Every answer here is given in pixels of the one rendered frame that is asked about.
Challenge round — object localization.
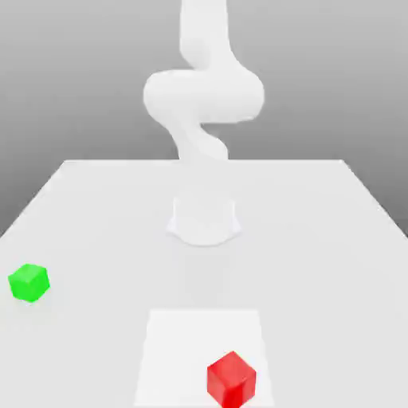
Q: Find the small red cube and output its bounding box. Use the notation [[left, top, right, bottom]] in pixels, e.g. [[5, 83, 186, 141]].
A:
[[206, 350, 257, 408]]

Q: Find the small green cube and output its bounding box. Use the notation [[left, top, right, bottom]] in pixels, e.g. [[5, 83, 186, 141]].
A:
[[7, 263, 51, 304]]

